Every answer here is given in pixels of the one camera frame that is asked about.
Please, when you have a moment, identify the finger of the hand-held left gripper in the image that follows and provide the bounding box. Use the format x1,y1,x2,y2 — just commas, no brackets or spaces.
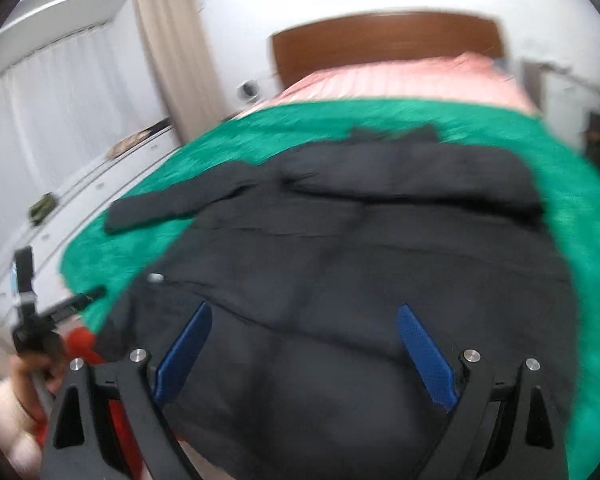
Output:
41,285,107,323

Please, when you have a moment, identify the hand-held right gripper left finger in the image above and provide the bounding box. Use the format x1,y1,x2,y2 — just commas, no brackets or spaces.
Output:
39,301,213,480

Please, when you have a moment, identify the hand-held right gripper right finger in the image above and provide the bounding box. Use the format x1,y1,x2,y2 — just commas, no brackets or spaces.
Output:
396,304,571,480

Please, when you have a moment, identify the black puffer jacket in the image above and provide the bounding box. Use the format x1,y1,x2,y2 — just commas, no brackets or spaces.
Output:
92,125,581,480

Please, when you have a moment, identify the person's left forearm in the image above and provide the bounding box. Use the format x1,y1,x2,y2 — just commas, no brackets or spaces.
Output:
0,377,43,473

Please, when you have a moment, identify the person's left hand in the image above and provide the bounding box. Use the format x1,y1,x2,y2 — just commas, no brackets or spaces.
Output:
9,350,68,428

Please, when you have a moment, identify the red garment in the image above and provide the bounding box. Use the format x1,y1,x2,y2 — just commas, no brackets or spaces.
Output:
32,326,151,480

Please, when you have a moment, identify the small dark green object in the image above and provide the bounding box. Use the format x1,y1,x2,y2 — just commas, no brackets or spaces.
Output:
27,192,59,226

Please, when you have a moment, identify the white dresser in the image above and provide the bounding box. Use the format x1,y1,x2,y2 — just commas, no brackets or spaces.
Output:
0,120,186,321

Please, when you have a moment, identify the white sheer curtain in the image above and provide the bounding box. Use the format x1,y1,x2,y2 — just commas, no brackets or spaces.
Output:
0,5,173,281

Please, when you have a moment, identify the green blanket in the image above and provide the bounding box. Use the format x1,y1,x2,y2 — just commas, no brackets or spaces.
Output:
60,95,600,480

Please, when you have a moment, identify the beige curtain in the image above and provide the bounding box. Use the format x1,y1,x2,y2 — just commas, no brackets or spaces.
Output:
131,0,231,146

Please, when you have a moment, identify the pink bed sheet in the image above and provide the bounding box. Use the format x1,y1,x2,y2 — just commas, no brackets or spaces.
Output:
230,51,541,121

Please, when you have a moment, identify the white nightstand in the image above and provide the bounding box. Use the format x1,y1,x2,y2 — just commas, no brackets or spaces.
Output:
517,57,596,151

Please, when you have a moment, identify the wooden headboard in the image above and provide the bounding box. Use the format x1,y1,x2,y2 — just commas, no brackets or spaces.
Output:
271,11,506,92

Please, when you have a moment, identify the wall outlet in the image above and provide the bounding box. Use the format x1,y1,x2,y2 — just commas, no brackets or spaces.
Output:
236,79,261,103

